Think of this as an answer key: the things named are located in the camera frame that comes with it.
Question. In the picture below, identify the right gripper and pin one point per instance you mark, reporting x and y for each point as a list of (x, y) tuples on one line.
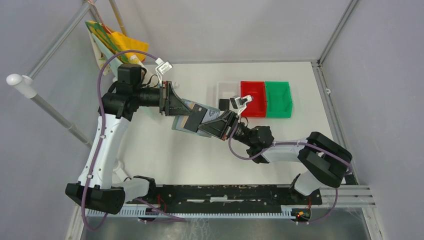
[(220, 128)]

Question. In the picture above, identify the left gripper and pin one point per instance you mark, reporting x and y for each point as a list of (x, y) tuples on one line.
[(170, 103)]

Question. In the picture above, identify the black credit card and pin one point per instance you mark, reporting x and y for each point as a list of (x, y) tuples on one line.
[(223, 104)]

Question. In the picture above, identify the dark grey credit card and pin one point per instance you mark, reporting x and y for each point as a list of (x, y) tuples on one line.
[(195, 119)]

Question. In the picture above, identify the green leather card holder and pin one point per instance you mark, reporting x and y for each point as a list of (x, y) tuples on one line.
[(193, 119)]

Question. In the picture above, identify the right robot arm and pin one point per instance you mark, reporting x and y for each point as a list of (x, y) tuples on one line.
[(326, 162)]

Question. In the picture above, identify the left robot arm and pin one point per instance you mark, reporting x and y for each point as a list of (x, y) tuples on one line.
[(94, 188)]

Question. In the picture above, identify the clear plastic bin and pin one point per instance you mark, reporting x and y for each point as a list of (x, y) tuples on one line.
[(226, 90)]

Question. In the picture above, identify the red plastic bin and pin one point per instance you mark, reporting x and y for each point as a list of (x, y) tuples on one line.
[(257, 108)]

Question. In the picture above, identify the green plastic bin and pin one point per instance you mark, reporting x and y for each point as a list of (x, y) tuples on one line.
[(279, 99)]

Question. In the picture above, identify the patterned cloth bags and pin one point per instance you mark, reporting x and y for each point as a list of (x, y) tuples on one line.
[(107, 42)]

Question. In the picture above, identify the white pipe pole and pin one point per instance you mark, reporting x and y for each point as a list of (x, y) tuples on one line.
[(23, 84)]

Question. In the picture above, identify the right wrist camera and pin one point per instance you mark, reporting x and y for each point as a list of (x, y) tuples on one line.
[(239, 103)]

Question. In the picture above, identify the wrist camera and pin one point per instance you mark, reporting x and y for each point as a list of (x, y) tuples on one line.
[(161, 68), (239, 103)]

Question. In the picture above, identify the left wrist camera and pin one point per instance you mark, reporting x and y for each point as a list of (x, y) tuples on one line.
[(161, 68)]

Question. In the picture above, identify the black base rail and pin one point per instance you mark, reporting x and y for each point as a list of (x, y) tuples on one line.
[(229, 199)]

